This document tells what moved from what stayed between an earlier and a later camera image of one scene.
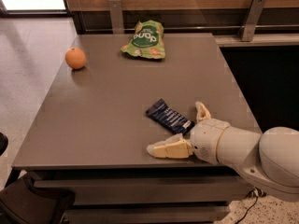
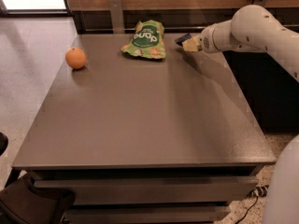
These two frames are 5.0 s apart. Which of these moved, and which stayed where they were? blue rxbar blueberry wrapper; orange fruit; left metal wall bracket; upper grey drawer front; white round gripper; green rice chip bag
Moved: blue rxbar blueberry wrapper; white round gripper
Stayed: left metal wall bracket; orange fruit; upper grey drawer front; green rice chip bag
